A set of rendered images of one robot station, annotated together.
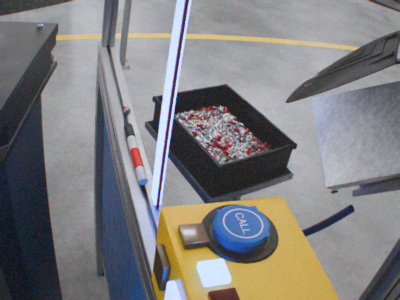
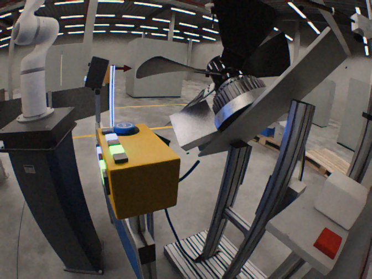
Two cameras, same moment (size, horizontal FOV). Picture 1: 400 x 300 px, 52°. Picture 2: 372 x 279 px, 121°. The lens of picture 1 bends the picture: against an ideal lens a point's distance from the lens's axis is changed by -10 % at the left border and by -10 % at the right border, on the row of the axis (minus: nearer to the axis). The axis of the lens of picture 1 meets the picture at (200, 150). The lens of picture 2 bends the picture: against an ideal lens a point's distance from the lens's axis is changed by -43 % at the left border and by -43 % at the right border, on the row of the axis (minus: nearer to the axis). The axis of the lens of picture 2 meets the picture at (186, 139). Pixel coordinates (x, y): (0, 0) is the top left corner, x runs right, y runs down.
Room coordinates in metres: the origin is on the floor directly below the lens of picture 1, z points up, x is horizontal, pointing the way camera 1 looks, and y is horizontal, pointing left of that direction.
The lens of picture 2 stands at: (-0.09, -0.09, 1.19)
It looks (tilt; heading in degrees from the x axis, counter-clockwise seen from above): 22 degrees down; 350
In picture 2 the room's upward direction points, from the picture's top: 6 degrees clockwise
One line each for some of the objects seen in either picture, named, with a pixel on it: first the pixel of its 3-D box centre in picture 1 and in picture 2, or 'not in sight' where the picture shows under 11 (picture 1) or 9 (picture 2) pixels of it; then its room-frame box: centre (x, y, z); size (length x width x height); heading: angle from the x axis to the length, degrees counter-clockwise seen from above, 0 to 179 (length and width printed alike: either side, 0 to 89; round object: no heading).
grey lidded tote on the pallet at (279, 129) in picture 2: not in sight; (287, 132); (2.59, -2.58, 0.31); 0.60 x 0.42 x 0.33; 119
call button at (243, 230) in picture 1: (241, 230); (124, 128); (0.22, -0.04, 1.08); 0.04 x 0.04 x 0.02
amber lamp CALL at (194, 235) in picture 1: (193, 235); (106, 130); (0.21, -0.01, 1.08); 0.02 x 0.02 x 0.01; 22
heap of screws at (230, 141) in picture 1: (218, 138); not in sight; (0.67, -0.03, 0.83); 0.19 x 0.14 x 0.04; 39
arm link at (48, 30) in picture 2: not in sight; (39, 43); (0.57, 0.43, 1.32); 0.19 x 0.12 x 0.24; 162
